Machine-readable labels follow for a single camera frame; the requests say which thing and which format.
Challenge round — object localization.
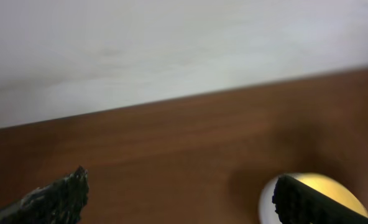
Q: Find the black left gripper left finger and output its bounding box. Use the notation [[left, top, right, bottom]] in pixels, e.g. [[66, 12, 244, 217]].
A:
[[0, 166, 89, 224]]

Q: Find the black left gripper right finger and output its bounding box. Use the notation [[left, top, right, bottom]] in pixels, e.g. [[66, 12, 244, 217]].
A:
[[272, 175, 368, 224]]

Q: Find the white digital kitchen scale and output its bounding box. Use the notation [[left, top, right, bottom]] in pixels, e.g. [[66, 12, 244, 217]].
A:
[[258, 177, 281, 224]]

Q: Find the yellow plastic bowl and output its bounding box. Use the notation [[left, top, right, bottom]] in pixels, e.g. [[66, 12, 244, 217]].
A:
[[292, 173, 368, 218]]

